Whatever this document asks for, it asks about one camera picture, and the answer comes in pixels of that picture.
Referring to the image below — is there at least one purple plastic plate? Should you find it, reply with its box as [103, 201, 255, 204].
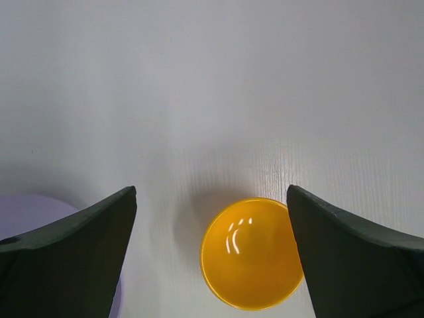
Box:
[1, 194, 122, 317]

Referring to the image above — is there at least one yellow plastic bowl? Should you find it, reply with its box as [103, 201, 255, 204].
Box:
[199, 197, 304, 311]

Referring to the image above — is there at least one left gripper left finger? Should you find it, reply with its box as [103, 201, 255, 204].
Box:
[1, 186, 136, 317]

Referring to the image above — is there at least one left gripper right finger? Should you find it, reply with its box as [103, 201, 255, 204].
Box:
[287, 185, 423, 317]

